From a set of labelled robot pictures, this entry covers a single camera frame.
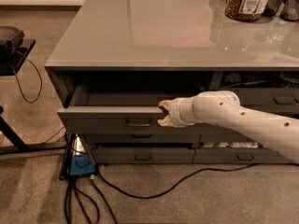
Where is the clear jar of nuts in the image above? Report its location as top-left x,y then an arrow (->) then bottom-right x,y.
224,0 -> 268,21

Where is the thin black hanging cable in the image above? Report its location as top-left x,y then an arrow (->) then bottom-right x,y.
8,49 -> 43,105

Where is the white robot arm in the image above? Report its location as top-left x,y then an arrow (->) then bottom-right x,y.
158,91 -> 299,163

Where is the blue power box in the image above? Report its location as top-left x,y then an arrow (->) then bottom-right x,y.
70,154 -> 95,176

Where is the grey drawer cabinet frame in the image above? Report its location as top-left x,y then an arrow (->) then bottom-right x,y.
46,63 -> 298,163

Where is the black cable bundle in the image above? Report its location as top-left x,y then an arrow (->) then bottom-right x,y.
64,176 -> 120,224

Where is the dark glass container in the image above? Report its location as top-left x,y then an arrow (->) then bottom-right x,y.
263,0 -> 283,17
280,0 -> 299,21

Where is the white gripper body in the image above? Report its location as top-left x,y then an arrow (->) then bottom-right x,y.
168,97 -> 199,128

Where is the grey drawer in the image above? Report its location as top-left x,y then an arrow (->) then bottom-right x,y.
58,86 -> 216,135
226,88 -> 299,114
92,147 -> 194,164
81,133 -> 200,143
193,147 -> 292,164
200,131 -> 253,144

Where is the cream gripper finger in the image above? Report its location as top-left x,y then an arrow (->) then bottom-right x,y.
158,100 -> 172,110
157,116 -> 173,127

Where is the black device on table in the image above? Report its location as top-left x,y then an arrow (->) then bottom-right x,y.
0,26 -> 24,61

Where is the long black floor cable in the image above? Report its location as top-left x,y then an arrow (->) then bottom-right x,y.
96,162 -> 299,200

